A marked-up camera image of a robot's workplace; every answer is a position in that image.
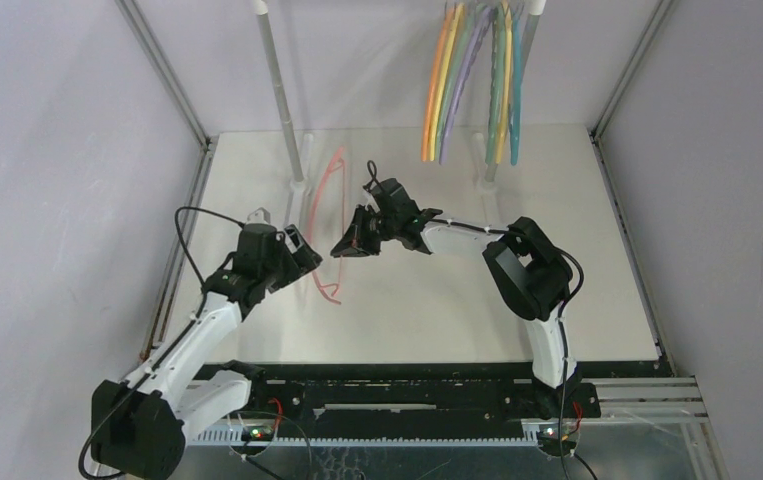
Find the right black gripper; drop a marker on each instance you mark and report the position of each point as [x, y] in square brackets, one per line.
[366, 229]

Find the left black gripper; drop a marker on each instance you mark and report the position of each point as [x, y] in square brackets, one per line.
[300, 263]

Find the pink plain hanger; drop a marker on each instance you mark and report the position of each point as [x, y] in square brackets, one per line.
[327, 223]

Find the orange plain hanger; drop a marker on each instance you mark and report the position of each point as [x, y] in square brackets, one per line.
[428, 118]

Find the yellow wavy hanger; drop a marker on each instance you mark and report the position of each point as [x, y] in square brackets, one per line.
[507, 18]

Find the purple wavy hanger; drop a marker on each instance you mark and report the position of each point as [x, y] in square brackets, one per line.
[482, 21]

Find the green wavy hanger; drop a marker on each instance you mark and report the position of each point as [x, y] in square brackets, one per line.
[496, 84]

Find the blue wavy hanger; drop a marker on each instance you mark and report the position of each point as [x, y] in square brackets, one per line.
[515, 123]

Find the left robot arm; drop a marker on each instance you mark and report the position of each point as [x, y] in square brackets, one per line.
[142, 424]

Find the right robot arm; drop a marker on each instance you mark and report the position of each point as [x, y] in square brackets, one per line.
[531, 274]

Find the white clothes rack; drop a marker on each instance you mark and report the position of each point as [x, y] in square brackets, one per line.
[298, 152]

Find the left circuit board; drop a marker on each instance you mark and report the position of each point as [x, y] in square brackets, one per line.
[257, 434]

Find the circuit board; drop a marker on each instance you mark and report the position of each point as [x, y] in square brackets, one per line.
[551, 434]
[257, 434]

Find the right circuit board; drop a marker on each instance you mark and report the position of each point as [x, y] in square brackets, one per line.
[551, 434]

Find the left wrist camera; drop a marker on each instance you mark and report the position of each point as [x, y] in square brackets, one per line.
[259, 216]

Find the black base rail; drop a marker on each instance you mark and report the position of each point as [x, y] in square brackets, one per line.
[427, 402]

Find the aluminium frame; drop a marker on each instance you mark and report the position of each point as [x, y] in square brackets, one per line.
[675, 400]

